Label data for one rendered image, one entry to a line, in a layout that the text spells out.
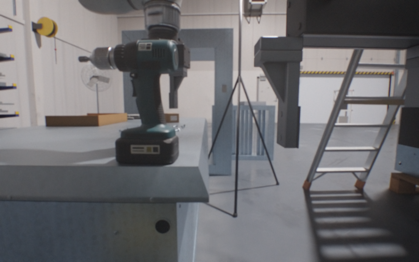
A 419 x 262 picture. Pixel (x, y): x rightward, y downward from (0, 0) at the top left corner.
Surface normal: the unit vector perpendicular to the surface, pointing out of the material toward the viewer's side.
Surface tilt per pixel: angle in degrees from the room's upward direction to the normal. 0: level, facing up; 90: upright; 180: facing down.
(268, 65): 90
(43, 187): 67
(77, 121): 90
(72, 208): 90
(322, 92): 90
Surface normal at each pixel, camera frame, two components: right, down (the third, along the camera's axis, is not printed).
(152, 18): -0.25, 0.11
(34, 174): 0.01, -0.28
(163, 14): 0.29, 0.11
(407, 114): -1.00, 0.00
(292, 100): -0.02, 0.11
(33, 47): 1.00, 0.01
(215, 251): 0.00, -0.99
